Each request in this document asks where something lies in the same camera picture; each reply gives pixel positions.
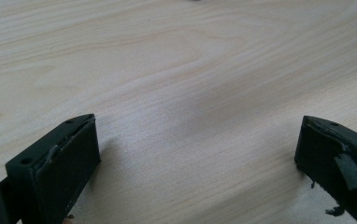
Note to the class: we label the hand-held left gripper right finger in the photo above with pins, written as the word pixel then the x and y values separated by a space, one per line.
pixel 326 155

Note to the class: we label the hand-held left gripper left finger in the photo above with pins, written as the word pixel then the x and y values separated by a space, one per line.
pixel 58 174

